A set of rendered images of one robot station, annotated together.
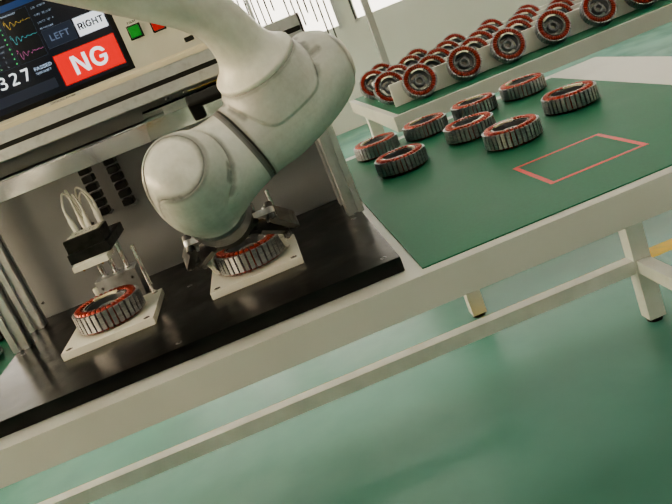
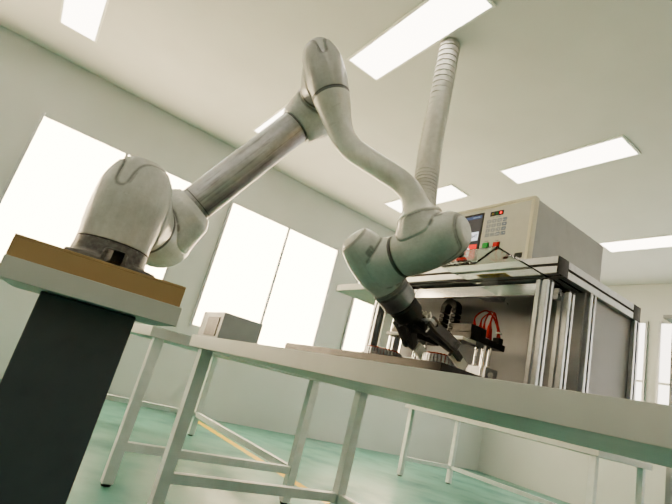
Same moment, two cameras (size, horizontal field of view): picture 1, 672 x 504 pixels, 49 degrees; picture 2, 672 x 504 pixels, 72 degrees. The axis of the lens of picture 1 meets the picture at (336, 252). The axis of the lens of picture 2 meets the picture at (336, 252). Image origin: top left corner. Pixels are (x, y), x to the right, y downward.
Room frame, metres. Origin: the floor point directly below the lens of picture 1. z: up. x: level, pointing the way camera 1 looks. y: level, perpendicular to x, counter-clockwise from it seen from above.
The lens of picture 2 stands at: (0.27, -0.74, 0.66)
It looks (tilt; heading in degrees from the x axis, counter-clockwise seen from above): 16 degrees up; 60
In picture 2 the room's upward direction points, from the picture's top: 15 degrees clockwise
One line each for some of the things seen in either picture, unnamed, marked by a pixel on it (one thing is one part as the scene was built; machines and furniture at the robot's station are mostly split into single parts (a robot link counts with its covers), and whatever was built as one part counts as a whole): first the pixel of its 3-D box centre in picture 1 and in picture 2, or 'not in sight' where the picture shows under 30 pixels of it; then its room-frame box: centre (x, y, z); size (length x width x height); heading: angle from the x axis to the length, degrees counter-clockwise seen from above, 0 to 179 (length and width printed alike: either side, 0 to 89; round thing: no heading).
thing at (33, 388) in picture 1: (190, 299); (411, 375); (1.17, 0.25, 0.76); 0.64 x 0.47 x 0.02; 92
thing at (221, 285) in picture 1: (255, 264); not in sight; (1.16, 0.13, 0.78); 0.15 x 0.15 x 0.01; 2
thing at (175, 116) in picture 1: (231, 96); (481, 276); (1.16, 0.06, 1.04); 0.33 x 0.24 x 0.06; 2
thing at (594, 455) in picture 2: not in sight; (506, 469); (4.44, 2.30, 0.38); 2.10 x 0.90 x 0.75; 92
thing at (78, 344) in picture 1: (115, 322); not in sight; (1.15, 0.37, 0.78); 0.15 x 0.15 x 0.01; 2
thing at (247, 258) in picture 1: (249, 251); (443, 363); (1.16, 0.13, 0.80); 0.11 x 0.11 x 0.04
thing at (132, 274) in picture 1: (122, 284); not in sight; (1.29, 0.37, 0.80); 0.07 x 0.05 x 0.06; 92
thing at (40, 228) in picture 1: (162, 185); (475, 341); (1.41, 0.26, 0.92); 0.66 x 0.01 x 0.30; 92
